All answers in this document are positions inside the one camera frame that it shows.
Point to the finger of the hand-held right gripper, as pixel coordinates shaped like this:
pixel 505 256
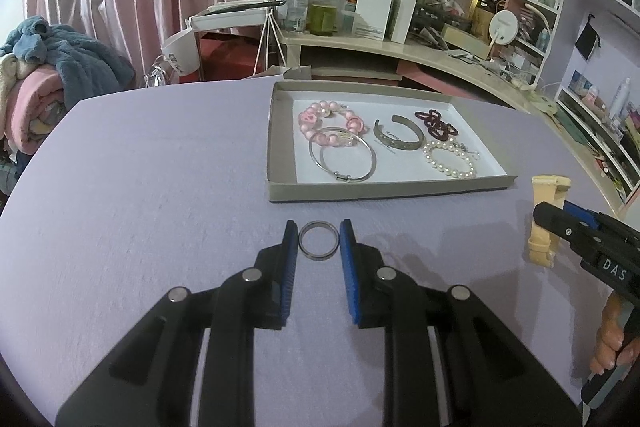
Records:
pixel 560 224
pixel 582 210

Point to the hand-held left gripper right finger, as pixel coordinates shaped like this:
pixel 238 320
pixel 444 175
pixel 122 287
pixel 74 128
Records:
pixel 348 277

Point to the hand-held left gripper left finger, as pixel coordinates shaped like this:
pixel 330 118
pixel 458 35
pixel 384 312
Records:
pixel 289 272

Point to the cream yellow wristwatch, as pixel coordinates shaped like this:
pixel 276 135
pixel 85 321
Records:
pixel 540 217

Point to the grey cardboard tray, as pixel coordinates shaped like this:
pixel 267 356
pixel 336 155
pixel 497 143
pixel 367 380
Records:
pixel 350 193

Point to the thin silver bangle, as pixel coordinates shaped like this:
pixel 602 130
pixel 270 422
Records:
pixel 342 178

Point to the person's right hand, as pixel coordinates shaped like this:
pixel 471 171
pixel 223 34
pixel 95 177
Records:
pixel 610 342

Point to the white spray bottle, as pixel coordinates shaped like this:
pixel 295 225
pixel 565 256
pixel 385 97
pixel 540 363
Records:
pixel 619 102

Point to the white shelf unit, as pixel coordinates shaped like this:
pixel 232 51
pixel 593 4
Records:
pixel 615 37

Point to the white gooseneck lamp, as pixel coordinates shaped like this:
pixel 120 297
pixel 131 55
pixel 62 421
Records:
pixel 545 37

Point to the round white mirror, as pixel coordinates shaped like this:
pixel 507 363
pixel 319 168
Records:
pixel 502 29

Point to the beige flat box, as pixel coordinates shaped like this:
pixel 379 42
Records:
pixel 465 41

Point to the gold box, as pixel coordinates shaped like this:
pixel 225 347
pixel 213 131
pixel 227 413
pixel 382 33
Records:
pixel 481 17

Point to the dark red box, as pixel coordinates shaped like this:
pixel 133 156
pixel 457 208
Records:
pixel 230 57

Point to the white printed mug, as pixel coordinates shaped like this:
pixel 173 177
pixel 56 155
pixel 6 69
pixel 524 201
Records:
pixel 182 52

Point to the green glass jar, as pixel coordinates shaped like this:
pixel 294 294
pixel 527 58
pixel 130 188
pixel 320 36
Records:
pixel 321 19

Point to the white lotion bottle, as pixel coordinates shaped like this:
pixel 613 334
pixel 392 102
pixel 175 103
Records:
pixel 402 14

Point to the tall white box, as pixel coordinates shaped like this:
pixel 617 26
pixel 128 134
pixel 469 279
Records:
pixel 372 12

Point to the pink blanket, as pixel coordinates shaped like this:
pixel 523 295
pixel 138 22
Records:
pixel 35 102

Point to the blue fleece garment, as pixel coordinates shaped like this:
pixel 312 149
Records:
pixel 75 52

